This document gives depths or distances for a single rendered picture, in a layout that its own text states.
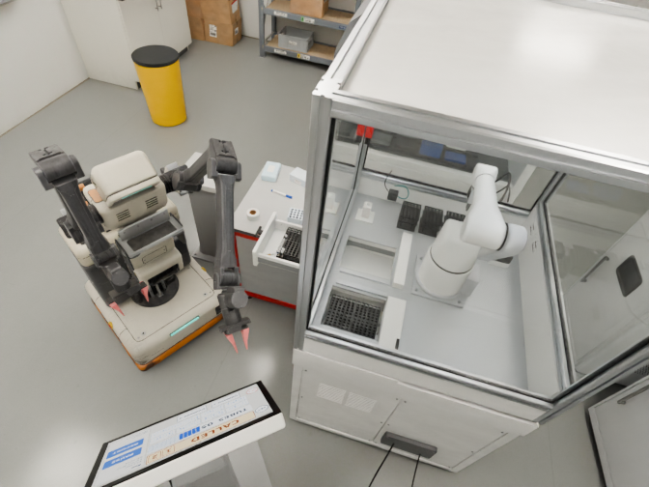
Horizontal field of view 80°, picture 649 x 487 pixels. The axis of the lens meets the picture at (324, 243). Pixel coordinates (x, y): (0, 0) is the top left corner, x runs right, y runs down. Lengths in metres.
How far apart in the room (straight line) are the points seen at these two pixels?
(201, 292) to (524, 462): 2.12
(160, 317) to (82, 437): 0.72
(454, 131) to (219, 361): 2.14
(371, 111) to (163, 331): 1.95
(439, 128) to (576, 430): 2.49
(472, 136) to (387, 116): 0.16
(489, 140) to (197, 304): 2.03
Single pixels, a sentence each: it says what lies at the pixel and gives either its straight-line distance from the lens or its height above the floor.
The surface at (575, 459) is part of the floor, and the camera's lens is 2.93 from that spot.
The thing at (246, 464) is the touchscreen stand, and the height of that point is 0.04.
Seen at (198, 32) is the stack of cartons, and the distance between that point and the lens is 6.19.
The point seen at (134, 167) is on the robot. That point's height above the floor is 1.36.
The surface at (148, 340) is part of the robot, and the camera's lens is 2.44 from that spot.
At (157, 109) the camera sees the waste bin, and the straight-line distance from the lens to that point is 4.32.
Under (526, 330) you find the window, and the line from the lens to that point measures 1.23.
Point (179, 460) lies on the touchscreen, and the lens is 1.21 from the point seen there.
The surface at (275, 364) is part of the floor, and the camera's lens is 2.56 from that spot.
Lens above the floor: 2.35
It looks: 49 degrees down
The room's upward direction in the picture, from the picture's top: 8 degrees clockwise
